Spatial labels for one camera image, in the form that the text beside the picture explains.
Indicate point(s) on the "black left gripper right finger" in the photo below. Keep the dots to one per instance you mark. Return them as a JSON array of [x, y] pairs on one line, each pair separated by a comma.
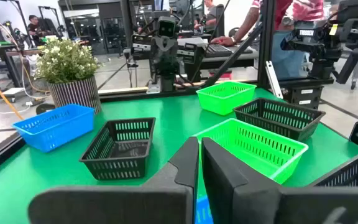
[[259, 205]]

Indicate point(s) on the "black box white labels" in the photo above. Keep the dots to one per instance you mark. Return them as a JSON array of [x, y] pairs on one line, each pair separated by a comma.
[[303, 96]]

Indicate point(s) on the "blue plastic basket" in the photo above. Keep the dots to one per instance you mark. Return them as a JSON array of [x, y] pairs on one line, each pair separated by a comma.
[[202, 213], [57, 130]]

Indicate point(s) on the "person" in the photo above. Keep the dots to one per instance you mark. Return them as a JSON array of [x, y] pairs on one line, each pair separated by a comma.
[[36, 29], [287, 56], [210, 14]]

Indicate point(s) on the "green plastic basket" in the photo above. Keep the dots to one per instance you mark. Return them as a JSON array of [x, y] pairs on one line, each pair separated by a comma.
[[259, 149], [222, 105]]

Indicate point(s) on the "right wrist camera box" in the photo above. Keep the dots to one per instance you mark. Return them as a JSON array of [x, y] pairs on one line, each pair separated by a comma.
[[168, 28]]

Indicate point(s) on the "red stool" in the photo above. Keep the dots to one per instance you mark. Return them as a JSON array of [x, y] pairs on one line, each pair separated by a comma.
[[221, 75]]

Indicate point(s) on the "black plastic basket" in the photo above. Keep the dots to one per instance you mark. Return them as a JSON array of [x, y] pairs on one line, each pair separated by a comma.
[[117, 170], [259, 123], [346, 174]]

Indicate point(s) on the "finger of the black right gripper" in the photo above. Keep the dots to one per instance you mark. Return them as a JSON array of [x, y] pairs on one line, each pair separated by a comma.
[[163, 65], [174, 65]]

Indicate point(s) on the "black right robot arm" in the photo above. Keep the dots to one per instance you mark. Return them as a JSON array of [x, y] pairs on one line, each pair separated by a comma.
[[168, 84]]

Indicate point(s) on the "white metal strip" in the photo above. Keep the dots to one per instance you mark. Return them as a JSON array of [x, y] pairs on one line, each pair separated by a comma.
[[273, 79]]

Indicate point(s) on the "grey desk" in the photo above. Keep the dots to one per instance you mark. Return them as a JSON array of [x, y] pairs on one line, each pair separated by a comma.
[[244, 57]]

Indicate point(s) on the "black keyboard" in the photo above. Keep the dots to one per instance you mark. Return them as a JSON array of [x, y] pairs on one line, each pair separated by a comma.
[[225, 49]]

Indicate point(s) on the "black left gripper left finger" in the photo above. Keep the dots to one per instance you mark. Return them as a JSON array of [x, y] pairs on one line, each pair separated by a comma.
[[120, 205]]

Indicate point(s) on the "potted plant striped pot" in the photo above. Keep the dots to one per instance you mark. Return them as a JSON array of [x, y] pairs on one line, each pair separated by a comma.
[[73, 93]]

